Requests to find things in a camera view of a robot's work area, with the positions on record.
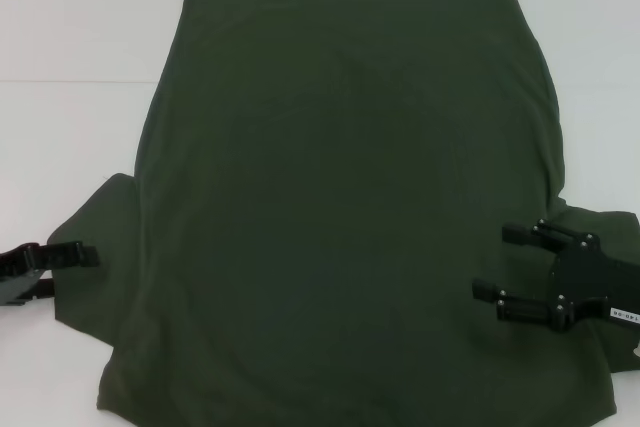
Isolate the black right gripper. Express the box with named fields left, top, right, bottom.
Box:
left=471, top=217, right=640, bottom=334

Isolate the dark green shirt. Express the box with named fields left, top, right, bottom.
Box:
left=46, top=0, right=640, bottom=427

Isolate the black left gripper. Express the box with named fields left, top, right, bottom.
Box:
left=0, top=241, right=101, bottom=309

